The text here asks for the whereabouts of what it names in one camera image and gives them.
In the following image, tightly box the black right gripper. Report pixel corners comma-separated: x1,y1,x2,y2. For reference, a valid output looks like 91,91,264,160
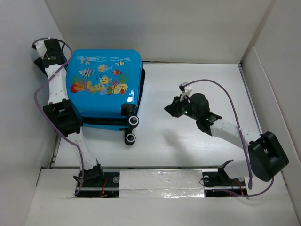
164,94,199,121

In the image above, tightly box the blue child suitcase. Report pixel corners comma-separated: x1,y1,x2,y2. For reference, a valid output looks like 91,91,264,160
66,49,145,145

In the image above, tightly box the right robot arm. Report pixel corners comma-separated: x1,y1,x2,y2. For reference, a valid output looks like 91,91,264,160
164,93,289,185

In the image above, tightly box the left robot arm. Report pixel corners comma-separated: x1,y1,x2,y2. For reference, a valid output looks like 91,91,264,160
32,37,105,187

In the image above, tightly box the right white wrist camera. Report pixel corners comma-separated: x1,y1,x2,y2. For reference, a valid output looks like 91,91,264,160
179,82,192,101

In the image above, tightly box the metal base rail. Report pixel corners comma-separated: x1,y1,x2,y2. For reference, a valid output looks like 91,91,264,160
41,168,247,201

